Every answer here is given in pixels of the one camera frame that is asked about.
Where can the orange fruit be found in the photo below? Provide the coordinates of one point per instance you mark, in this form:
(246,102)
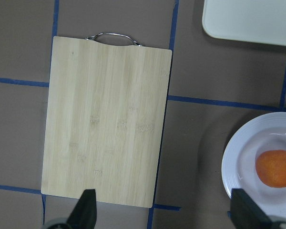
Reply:
(270,167)

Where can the white round plate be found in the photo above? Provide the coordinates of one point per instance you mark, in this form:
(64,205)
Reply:
(263,133)

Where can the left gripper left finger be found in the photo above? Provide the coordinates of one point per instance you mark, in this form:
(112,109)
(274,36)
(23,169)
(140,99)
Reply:
(83,215)

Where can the cream bear tray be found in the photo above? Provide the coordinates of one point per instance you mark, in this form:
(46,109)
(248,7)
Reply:
(259,21)

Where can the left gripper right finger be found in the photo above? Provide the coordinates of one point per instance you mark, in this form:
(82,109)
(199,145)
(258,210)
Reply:
(246,214)

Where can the bamboo cutting board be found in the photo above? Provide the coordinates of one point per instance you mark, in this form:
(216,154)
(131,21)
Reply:
(104,122)

